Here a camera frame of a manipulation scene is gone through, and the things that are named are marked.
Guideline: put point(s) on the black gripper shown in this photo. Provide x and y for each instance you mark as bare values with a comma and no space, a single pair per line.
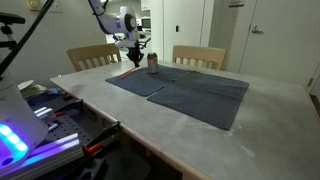
135,52

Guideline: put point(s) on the red plastic straw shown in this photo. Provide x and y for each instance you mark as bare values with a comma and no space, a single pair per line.
128,73

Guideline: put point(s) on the red and silver soda can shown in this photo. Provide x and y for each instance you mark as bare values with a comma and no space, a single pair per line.
152,65

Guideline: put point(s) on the white kitchen base cabinet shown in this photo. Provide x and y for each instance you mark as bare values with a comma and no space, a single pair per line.
146,46

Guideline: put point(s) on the dark blue cloth mat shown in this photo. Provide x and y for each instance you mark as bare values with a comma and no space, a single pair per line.
203,96
143,83

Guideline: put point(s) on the microwave oven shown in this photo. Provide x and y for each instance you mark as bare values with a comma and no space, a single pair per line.
146,23

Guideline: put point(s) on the light wooden slat-back chair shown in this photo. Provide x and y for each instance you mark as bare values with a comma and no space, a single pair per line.
198,52
90,51

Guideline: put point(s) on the black closet door latch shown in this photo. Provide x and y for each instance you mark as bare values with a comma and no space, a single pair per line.
177,28

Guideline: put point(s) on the white double-door closet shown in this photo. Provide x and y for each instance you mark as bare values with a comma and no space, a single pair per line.
190,20

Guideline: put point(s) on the black and orange bar clamp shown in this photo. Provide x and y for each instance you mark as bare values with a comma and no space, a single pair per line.
71,104
93,168
103,133

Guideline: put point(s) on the small blue object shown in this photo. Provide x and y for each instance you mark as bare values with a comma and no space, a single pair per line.
55,91

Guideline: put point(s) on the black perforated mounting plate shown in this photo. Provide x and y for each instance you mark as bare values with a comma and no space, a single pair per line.
66,128

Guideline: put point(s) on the short aluminium profile blocks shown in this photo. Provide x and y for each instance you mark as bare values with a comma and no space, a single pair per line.
43,111

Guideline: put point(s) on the white paper stack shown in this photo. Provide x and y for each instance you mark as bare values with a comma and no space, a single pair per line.
28,85

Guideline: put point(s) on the grey sign above door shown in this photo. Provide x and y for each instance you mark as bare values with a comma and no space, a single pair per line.
236,3

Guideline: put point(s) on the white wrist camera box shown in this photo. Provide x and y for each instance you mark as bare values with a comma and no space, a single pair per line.
125,44

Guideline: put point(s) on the white wall switch plate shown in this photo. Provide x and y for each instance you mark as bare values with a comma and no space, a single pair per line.
57,6

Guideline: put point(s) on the yellowish wall plate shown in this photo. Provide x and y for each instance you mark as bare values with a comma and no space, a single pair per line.
31,4

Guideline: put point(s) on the long aluminium profile rail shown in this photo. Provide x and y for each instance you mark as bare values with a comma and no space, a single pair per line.
56,151

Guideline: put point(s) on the black camera on mount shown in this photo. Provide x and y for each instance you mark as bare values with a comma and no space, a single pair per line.
10,18

